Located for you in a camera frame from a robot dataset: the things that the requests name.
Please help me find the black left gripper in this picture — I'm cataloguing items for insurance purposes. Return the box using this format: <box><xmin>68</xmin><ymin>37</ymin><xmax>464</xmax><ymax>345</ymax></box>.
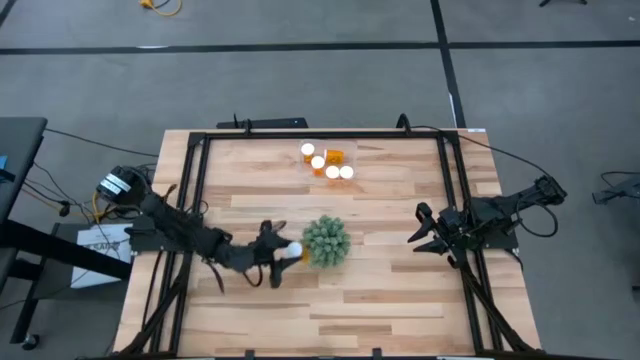
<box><xmin>244</xmin><ymin>218</ymin><xmax>302</xmax><ymax>290</ymax></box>

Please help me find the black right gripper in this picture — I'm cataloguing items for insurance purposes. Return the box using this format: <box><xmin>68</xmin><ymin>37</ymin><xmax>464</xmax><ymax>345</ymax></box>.
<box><xmin>407</xmin><ymin>201</ymin><xmax>469</xmax><ymax>254</ymax></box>

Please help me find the clear plastic basket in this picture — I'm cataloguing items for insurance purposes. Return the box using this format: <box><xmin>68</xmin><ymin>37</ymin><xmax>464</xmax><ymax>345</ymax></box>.
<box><xmin>297</xmin><ymin>138</ymin><xmax>359</xmax><ymax>182</ymax></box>

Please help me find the green succulent in grey pot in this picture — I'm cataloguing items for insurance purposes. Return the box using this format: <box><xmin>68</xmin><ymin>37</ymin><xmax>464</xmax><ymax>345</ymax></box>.
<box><xmin>301</xmin><ymin>214</ymin><xmax>353</xmax><ymax>270</ymax></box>

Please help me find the black bar device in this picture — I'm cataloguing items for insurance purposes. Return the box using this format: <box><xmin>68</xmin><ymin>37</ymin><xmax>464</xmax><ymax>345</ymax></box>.
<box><xmin>216</xmin><ymin>113</ymin><xmax>310</xmax><ymax>130</ymax></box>

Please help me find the white printed cardboard box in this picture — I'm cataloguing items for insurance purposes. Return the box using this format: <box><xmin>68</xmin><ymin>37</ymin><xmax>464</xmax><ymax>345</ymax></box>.
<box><xmin>69</xmin><ymin>223</ymin><xmax>135</xmax><ymax>290</ymax></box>

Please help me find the black chair base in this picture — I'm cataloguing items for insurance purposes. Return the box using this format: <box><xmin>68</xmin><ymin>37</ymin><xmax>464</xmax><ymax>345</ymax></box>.
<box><xmin>592</xmin><ymin>171</ymin><xmax>640</xmax><ymax>206</ymax></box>

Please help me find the black desk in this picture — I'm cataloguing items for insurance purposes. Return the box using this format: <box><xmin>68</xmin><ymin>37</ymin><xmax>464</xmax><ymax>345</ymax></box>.
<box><xmin>0</xmin><ymin>116</ymin><xmax>134</xmax><ymax>351</ymax></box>

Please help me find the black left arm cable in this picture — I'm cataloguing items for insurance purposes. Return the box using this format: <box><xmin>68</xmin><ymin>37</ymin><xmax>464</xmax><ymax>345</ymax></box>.
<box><xmin>202</xmin><ymin>257</ymin><xmax>265</xmax><ymax>295</ymax></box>

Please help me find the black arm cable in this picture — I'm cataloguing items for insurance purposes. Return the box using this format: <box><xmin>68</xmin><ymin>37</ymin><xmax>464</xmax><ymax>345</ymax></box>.
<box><xmin>202</xmin><ymin>257</ymin><xmax>265</xmax><ymax>295</ymax></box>
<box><xmin>407</xmin><ymin>124</ymin><xmax>554</xmax><ymax>181</ymax></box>

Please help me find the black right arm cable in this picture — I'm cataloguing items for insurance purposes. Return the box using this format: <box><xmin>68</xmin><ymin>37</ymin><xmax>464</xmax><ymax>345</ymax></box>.
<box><xmin>407</xmin><ymin>124</ymin><xmax>554</xmax><ymax>181</ymax></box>

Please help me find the black aluminium table frame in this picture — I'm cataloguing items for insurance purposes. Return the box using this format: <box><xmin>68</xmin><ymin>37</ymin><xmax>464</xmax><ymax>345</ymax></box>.
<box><xmin>119</xmin><ymin>128</ymin><xmax>539</xmax><ymax>360</ymax></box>

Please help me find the black looped cable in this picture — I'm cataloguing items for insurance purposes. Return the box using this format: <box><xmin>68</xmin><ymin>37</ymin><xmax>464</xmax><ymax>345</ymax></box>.
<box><xmin>514</xmin><ymin>198</ymin><xmax>560</xmax><ymax>239</ymax></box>

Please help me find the black floor cable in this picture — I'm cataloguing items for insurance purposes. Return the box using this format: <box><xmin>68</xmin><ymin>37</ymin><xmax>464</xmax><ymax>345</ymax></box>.
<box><xmin>43</xmin><ymin>127</ymin><xmax>160</xmax><ymax>159</ymax></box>

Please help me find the yellow floor cable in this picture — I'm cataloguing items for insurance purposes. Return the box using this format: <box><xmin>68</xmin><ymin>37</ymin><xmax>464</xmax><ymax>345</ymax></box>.
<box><xmin>139</xmin><ymin>0</ymin><xmax>184</xmax><ymax>18</ymax></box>

